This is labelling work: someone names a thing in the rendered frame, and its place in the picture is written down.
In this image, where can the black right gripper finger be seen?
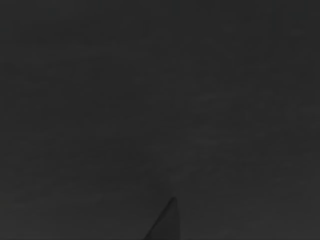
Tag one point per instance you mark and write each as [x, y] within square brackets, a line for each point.
[167, 225]

